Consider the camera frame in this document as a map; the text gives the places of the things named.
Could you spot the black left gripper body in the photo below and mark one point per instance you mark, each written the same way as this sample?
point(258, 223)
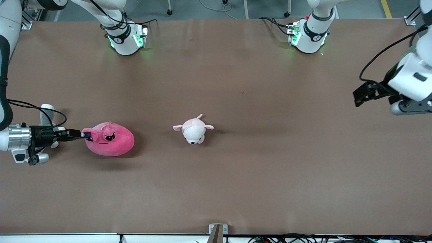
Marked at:
point(382, 88)

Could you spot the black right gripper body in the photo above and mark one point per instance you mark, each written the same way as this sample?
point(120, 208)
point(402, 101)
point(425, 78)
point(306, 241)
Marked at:
point(39, 138)

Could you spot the round bright pink plush toy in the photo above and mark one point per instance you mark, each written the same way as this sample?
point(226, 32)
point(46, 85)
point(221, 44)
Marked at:
point(111, 145)

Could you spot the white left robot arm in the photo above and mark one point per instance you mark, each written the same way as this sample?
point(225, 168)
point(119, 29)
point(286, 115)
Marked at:
point(312, 37)

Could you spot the grey husky plush toy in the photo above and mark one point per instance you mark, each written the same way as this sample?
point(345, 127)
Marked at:
point(47, 114)

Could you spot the pale pink pig plush toy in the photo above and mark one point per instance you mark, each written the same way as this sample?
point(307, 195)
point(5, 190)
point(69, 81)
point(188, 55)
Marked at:
point(193, 131)

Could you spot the yellow floor tape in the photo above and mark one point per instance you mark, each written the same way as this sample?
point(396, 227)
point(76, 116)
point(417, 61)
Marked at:
point(386, 8)

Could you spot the brown table cover sheet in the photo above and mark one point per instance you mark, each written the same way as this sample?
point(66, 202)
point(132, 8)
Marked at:
point(270, 168)

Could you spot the aluminium frame post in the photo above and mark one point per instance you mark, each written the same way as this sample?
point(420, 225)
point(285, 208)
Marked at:
point(411, 18)
point(27, 24)

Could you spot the white table edge rail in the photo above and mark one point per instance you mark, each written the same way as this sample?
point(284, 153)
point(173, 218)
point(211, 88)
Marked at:
point(67, 239)

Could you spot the metal table edge bracket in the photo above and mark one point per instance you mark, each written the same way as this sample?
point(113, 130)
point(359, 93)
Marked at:
point(218, 231)

